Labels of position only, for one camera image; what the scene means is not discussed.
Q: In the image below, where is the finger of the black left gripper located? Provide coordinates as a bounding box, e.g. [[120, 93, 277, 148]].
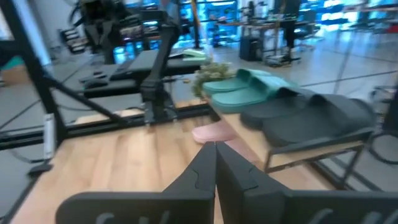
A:
[[102, 29, 116, 65], [84, 25, 102, 54]]

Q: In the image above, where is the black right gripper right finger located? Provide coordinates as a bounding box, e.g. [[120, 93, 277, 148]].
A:
[[216, 142, 398, 224]]

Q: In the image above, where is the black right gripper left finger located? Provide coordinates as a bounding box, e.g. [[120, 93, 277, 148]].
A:
[[55, 141, 217, 224]]

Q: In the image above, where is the pink rubber slide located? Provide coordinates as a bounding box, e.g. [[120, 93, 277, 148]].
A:
[[192, 119, 238, 144], [224, 138, 264, 166]]

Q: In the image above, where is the wooden shelf with black frame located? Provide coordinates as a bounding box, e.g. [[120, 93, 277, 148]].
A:
[[201, 93, 376, 191]]

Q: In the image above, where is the black rubber slide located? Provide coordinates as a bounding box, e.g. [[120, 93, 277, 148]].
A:
[[262, 94, 377, 147], [241, 88, 318, 130]]

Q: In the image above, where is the green rubber slide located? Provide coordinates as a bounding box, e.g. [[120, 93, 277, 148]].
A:
[[201, 68, 274, 96], [211, 76, 299, 114]]

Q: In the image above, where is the black office desk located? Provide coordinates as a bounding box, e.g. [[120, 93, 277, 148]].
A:
[[127, 49, 208, 77]]

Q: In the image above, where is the low black side desk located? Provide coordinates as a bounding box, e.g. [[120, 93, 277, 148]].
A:
[[81, 67, 144, 99]]

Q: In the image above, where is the mint green stapler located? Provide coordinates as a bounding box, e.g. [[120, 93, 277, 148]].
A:
[[182, 49, 208, 62]]

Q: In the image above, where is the brown cardboard box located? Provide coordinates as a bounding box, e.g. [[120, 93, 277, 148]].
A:
[[0, 55, 32, 87]]

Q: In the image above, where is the green potted plant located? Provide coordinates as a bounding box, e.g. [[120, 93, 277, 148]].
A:
[[192, 60, 234, 97]]

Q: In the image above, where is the black background cabinet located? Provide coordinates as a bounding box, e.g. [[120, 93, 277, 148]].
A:
[[238, 35, 265, 62]]

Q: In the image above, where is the background office desk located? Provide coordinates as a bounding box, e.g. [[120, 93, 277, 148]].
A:
[[217, 12, 315, 67]]

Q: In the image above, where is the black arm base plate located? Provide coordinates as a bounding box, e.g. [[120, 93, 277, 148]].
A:
[[141, 99, 178, 124]]

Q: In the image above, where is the coiled black cable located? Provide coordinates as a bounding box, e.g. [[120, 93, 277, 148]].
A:
[[368, 132, 398, 166]]

